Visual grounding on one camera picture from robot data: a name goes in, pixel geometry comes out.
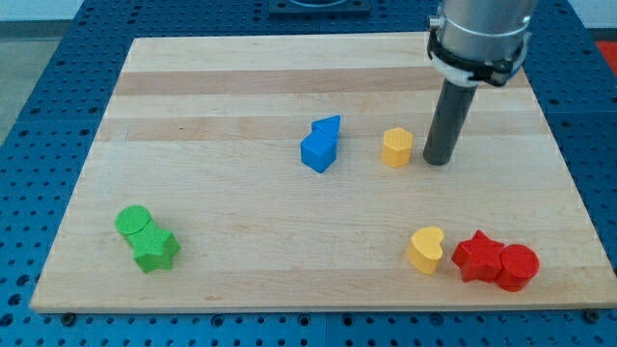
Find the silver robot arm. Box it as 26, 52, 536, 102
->
426, 0, 538, 88

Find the yellow hexagon block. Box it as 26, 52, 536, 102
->
381, 127, 414, 168

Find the yellow heart block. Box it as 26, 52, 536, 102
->
407, 227, 444, 275

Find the blue cube block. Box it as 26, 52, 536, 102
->
300, 130, 337, 174

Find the wooden board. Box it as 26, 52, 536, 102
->
30, 33, 616, 313

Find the blue triangle block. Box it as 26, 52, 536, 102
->
311, 115, 341, 138

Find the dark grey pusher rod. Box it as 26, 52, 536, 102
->
423, 79, 477, 166

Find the green star block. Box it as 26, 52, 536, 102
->
126, 222, 181, 274

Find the green cylinder block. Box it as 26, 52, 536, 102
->
115, 205, 152, 236

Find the red star block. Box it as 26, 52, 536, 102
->
451, 229, 505, 282

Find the red cylinder block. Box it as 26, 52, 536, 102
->
494, 244, 540, 292

